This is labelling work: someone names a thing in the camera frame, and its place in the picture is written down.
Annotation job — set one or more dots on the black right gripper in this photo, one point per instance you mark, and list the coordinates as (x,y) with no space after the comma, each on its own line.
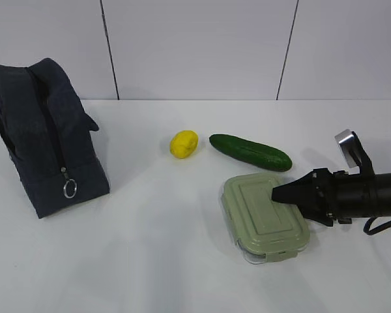
(324,209)

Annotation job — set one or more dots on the green lidded glass container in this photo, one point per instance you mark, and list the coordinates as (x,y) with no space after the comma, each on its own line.
(265,230)

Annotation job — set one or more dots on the green cucumber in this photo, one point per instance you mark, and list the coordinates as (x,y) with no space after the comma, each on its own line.
(257,154)

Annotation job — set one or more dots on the yellow lemon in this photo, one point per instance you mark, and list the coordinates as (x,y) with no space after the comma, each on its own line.
(183,144)

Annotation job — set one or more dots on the dark blue fabric bag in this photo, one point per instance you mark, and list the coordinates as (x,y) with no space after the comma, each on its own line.
(48,136)

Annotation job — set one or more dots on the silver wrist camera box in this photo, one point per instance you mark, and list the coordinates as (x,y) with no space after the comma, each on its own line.
(354,153)

